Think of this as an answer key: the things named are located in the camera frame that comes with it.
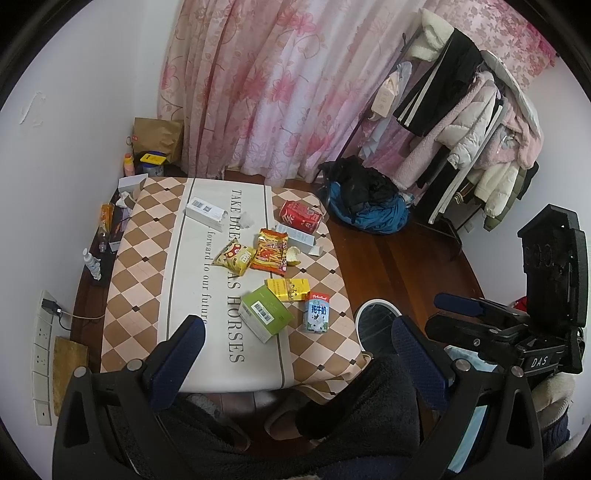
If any white round trash bin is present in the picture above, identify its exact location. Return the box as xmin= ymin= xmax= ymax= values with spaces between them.
xmin=355 ymin=299 xmax=401 ymax=358

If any yellow lid blue tin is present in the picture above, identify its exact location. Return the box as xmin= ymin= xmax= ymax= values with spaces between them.
xmin=139 ymin=153 xmax=166 ymax=177

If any white spray bottle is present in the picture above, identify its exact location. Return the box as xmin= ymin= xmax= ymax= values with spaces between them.
xmin=82 ymin=248 xmax=102 ymax=281

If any orange snack packet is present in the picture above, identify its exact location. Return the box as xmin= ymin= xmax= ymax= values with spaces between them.
xmin=98 ymin=203 xmax=114 ymax=236

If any checkered tablecloth with text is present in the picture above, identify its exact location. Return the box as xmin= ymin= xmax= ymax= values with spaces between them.
xmin=101 ymin=177 xmax=370 ymax=402

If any red orange snack bag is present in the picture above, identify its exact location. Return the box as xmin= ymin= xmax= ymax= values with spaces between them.
xmin=249 ymin=228 xmax=288 ymax=276

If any green cardboard box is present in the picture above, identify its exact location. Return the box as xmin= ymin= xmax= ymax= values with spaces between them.
xmin=238 ymin=285 xmax=294 ymax=343

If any white barcode box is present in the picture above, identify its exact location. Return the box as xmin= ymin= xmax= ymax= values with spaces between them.
xmin=184 ymin=197 xmax=228 ymax=232

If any red cola can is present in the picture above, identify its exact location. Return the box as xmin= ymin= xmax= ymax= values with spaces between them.
xmin=280 ymin=200 xmax=322 ymax=235

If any brown paper bag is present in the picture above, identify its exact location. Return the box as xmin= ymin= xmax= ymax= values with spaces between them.
xmin=131 ymin=117 xmax=184 ymax=164

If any clothes rack with coats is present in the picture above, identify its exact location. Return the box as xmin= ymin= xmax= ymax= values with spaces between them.
xmin=352 ymin=1 xmax=555 ymax=231

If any blue and black clothes pile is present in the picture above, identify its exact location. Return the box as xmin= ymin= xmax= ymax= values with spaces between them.
xmin=317 ymin=156 xmax=410 ymax=235

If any black charger plug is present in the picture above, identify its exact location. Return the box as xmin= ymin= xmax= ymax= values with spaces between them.
xmin=41 ymin=298 xmax=61 ymax=316

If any orange cap bottle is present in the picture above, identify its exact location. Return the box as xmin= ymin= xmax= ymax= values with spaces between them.
xmin=123 ymin=153 xmax=135 ymax=176

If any yellow snack bag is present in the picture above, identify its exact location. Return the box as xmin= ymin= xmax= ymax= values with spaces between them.
xmin=212 ymin=239 xmax=256 ymax=276

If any white box by wall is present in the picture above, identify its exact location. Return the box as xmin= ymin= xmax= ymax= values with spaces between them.
xmin=117 ymin=174 xmax=148 ymax=198

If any yellow box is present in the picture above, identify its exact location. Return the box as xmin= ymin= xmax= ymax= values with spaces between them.
xmin=266 ymin=278 xmax=311 ymax=302

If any blue white milk carton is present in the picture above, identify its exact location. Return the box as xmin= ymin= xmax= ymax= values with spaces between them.
xmin=304 ymin=292 xmax=331 ymax=334

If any white wall power strip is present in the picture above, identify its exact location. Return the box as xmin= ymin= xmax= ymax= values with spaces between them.
xmin=31 ymin=290 xmax=57 ymax=427

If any clear plastic cup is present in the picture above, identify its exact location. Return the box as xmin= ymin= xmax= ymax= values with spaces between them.
xmin=238 ymin=212 xmax=254 ymax=229

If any pink floral curtain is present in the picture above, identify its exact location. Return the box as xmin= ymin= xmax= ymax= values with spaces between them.
xmin=158 ymin=1 xmax=556 ymax=185

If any long white box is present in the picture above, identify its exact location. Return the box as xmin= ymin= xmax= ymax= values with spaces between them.
xmin=274 ymin=223 xmax=322 ymax=257

